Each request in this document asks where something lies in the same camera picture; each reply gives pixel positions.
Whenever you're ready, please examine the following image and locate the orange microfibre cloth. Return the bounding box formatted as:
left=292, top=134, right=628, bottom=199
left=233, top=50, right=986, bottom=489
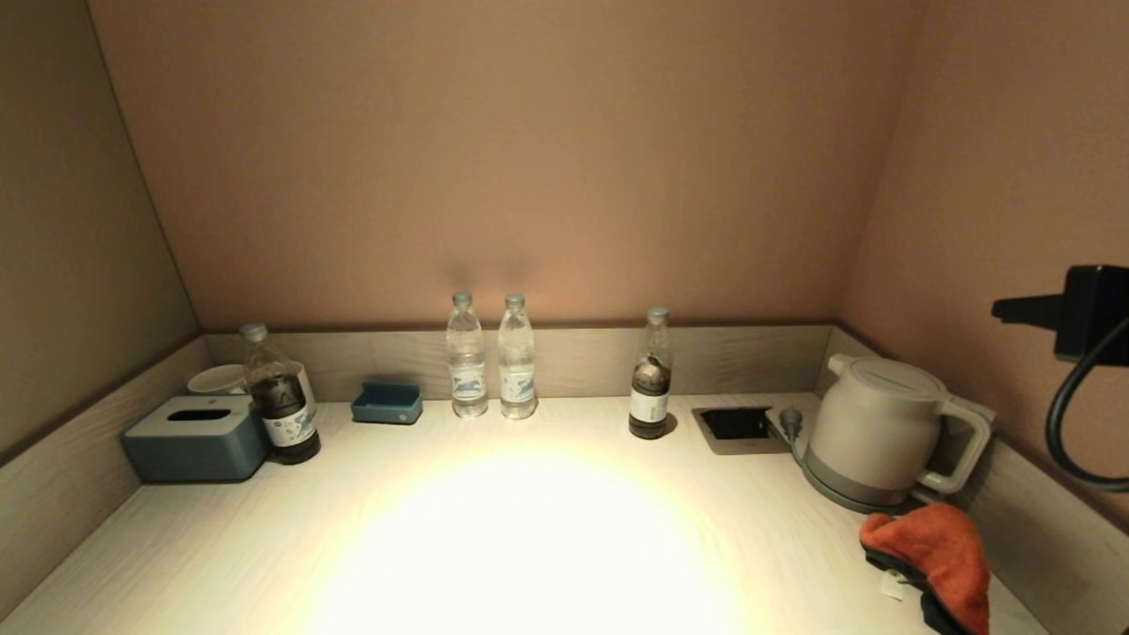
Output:
left=860, top=503, right=991, bottom=635

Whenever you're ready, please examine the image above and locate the clear water bottle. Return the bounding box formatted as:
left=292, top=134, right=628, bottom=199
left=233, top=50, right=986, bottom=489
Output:
left=445, top=291, right=490, bottom=419
left=497, top=294, right=538, bottom=421

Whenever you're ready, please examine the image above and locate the slim dark drink bottle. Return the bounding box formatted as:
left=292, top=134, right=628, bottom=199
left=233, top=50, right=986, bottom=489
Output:
left=628, top=306, right=673, bottom=440

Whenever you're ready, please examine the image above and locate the small blue tray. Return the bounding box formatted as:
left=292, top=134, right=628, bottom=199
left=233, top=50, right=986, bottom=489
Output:
left=351, top=381, right=423, bottom=426

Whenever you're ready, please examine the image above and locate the recessed black socket box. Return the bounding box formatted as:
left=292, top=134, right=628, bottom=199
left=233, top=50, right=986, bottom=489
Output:
left=691, top=406, right=790, bottom=456

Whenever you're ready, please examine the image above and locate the grey power plug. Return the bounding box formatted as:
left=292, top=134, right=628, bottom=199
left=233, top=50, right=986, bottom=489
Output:
left=778, top=407, right=808, bottom=464

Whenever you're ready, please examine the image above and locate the large dark drink bottle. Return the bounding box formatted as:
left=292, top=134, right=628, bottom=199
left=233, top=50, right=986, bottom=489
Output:
left=240, top=322, right=322, bottom=466

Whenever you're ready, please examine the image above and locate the grey kettle base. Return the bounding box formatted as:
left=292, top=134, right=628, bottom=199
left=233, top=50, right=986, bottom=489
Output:
left=798, top=454, right=949, bottom=516

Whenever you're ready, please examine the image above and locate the white electric kettle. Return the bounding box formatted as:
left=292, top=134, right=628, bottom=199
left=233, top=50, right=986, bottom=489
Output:
left=804, top=354, right=994, bottom=507

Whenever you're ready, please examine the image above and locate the white ceramic mug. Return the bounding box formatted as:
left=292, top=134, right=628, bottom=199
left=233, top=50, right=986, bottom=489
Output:
left=186, top=363, right=249, bottom=396

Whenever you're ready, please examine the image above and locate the blue-grey tissue box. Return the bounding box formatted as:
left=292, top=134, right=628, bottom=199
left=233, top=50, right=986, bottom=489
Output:
left=122, top=394, right=271, bottom=483

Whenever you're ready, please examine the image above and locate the thick black cable loop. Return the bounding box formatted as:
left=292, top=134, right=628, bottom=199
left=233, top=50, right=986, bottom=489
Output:
left=1045, top=316, right=1129, bottom=493

